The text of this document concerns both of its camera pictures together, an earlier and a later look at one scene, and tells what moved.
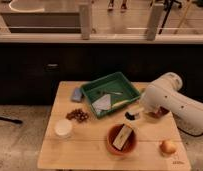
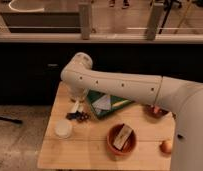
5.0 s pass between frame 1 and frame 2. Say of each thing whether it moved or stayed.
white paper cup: stayed
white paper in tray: stayed
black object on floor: stayed
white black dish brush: moved
